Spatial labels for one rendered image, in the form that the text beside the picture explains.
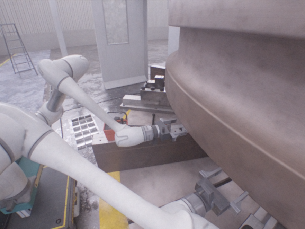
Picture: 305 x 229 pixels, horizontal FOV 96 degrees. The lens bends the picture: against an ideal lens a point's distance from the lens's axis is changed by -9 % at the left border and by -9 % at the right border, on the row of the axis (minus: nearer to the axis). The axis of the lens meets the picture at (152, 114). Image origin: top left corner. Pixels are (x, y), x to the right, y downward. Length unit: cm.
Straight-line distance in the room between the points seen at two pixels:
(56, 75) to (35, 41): 1347
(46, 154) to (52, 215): 107
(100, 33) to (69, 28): 1035
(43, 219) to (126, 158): 78
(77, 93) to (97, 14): 328
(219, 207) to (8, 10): 1459
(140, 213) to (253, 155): 53
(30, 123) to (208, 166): 151
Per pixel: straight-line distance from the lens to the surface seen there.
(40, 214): 157
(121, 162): 147
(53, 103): 134
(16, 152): 49
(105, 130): 124
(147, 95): 223
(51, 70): 94
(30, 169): 133
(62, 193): 159
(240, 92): 88
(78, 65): 103
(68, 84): 90
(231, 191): 157
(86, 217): 177
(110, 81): 428
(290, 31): 62
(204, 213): 61
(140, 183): 147
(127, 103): 249
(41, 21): 1432
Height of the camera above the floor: 154
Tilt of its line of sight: 32 degrees down
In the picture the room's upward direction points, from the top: straight up
